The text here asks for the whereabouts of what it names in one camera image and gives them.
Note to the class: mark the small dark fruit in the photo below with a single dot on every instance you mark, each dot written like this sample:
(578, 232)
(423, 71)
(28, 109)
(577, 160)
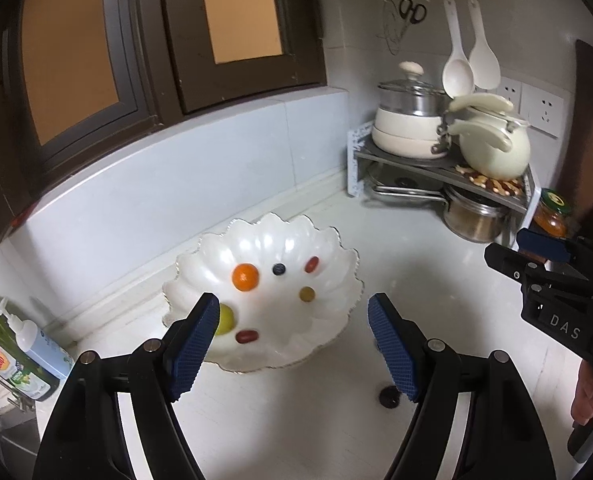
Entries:
(389, 396)

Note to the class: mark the glass jar with orange sauce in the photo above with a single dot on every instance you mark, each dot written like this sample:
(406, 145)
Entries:
(550, 220)

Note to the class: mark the cream ceramic kettle pot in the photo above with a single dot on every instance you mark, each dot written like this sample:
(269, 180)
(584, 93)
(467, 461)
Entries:
(496, 155)

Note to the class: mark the small red oblong fruit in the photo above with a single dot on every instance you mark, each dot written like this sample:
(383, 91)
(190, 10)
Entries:
(246, 336)
(312, 264)

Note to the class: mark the white wall outlet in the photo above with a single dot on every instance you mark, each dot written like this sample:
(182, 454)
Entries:
(544, 110)
(509, 91)

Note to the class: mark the blueberry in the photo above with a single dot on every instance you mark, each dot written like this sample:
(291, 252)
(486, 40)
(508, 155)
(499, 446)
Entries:
(278, 269)

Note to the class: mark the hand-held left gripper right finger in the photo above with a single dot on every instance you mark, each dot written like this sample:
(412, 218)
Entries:
(391, 345)

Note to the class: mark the cream cooking pot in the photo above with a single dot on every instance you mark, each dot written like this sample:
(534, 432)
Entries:
(406, 132)

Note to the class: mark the patterned trivet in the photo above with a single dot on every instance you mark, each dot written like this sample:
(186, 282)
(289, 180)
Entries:
(486, 181)

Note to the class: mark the black kitchen scissors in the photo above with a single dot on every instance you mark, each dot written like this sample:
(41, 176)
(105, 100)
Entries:
(412, 10)

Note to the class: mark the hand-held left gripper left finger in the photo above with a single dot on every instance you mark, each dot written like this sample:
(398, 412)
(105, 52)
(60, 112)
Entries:
(194, 345)

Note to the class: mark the steel pot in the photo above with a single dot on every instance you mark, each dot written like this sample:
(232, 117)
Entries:
(471, 215)

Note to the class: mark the person's right hand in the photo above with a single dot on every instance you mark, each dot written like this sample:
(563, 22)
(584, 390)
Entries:
(584, 395)

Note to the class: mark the steel steamer insert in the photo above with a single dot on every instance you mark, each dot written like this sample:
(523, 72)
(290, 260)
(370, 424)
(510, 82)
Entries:
(411, 102)

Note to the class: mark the glass lid with cream knob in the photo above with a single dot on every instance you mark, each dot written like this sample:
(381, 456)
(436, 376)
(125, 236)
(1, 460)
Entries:
(411, 72)

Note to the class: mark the green grape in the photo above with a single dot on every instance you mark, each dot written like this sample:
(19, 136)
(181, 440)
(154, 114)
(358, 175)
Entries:
(226, 321)

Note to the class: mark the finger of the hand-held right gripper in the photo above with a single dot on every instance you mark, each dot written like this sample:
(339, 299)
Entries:
(541, 246)
(506, 260)

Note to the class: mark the white and grey corner rack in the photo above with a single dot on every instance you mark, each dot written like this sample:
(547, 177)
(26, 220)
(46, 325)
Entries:
(359, 160)

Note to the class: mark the white rice paddle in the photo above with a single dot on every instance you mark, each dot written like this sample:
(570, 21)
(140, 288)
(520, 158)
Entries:
(484, 62)

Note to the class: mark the small yellow-brown fruit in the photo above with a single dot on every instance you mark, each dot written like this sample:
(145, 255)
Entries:
(307, 294)

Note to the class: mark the white ladle spoon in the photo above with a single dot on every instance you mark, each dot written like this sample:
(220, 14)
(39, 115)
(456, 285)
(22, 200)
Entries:
(457, 77)

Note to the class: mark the white and blue pump bottle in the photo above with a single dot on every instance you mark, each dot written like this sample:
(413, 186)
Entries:
(41, 350)

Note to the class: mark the brown wooden window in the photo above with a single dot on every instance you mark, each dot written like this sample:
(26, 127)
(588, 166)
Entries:
(154, 60)

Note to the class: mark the white shell-shaped bowl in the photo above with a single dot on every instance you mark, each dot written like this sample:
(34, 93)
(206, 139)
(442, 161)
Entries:
(276, 240)

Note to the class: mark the small orange fruit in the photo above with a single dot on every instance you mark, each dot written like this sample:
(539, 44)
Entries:
(245, 277)

